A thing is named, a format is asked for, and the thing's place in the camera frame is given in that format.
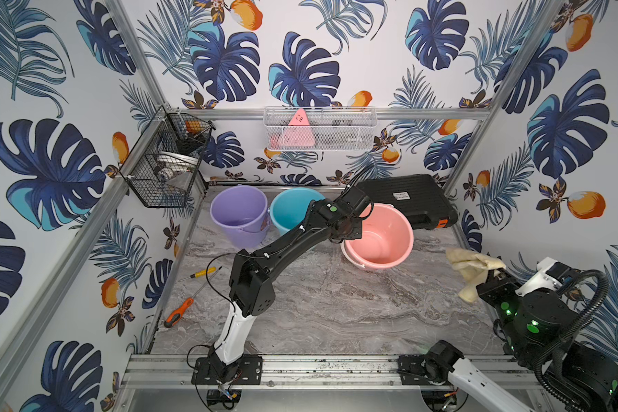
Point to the pink triangular item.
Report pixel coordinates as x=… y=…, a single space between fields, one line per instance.
x=298 y=134

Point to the black wire basket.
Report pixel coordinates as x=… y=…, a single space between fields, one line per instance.
x=167 y=159

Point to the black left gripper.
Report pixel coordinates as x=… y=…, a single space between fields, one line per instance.
x=354 y=223

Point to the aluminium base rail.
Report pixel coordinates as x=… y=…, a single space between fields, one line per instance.
x=315 y=372

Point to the black plastic tool case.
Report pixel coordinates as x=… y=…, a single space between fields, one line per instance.
x=418 y=197

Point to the pink plastic bucket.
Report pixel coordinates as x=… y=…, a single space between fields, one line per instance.
x=387 y=239

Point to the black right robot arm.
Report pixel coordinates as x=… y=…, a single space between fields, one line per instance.
x=539 y=320

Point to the yellow cleaning cloth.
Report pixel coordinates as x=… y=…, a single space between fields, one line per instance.
x=474 y=267

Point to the orange handled screwdriver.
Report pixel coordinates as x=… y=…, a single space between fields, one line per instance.
x=178 y=313

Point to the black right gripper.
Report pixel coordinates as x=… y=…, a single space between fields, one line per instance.
x=493 y=288

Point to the purple plastic bucket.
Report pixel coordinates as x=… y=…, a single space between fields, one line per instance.
x=242 y=213

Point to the yellow handled tool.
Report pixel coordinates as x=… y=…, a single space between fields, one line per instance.
x=209 y=271

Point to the clear wall shelf basket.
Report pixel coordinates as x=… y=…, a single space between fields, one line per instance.
x=335 y=128

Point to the teal plastic bucket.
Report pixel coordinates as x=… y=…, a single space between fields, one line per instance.
x=289 y=208

